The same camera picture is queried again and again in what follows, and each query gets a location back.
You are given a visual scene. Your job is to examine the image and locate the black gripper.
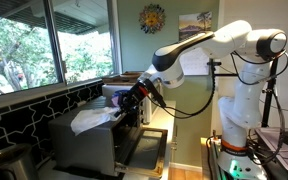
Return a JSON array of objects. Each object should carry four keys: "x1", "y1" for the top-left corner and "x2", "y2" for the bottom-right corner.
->
[{"x1": 118, "y1": 82, "x2": 148, "y2": 113}]

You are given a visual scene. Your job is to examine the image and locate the white paper towel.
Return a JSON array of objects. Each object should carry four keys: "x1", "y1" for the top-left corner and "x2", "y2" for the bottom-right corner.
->
[{"x1": 71, "y1": 107, "x2": 118, "y2": 135}]

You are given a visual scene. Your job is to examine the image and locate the purple plastic bowl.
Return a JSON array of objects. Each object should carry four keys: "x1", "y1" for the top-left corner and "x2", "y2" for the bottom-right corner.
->
[{"x1": 111, "y1": 94, "x2": 120, "y2": 107}]

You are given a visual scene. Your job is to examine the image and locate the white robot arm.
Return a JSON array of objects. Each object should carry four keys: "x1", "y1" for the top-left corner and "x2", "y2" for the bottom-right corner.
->
[{"x1": 119, "y1": 20, "x2": 287, "y2": 180}]

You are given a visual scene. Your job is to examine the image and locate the white microwave oven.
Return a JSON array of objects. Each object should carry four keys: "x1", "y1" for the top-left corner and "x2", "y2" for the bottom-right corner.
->
[{"x1": 102, "y1": 80, "x2": 160, "y2": 125}]

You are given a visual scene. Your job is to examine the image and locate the silver toaster oven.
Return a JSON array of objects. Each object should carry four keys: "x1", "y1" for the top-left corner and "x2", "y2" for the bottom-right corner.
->
[{"x1": 48, "y1": 96, "x2": 142, "y2": 176}]

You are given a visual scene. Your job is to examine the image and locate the toaster oven glass door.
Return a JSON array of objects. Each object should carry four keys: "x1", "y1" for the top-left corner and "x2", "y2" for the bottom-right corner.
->
[{"x1": 115, "y1": 128, "x2": 168, "y2": 178}]

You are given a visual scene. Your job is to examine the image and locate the wooden tray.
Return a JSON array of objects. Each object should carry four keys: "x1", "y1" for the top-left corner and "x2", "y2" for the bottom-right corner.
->
[{"x1": 102, "y1": 71, "x2": 142, "y2": 85}]

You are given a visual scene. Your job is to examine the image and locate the metal pot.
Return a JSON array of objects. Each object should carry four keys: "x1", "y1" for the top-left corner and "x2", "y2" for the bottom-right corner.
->
[{"x1": 0, "y1": 144, "x2": 39, "y2": 180}]

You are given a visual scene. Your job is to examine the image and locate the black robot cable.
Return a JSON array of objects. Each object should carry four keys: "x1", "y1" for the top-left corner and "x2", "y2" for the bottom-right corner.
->
[{"x1": 145, "y1": 59, "x2": 217, "y2": 120}]

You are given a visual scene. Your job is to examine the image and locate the colourful sun wall ornament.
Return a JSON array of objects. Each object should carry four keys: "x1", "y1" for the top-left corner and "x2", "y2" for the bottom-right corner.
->
[{"x1": 139, "y1": 4, "x2": 166, "y2": 34}]

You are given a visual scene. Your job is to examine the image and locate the black camera tripod stand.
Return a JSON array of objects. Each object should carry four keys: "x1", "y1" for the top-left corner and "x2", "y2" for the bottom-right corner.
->
[{"x1": 207, "y1": 60, "x2": 279, "y2": 127}]

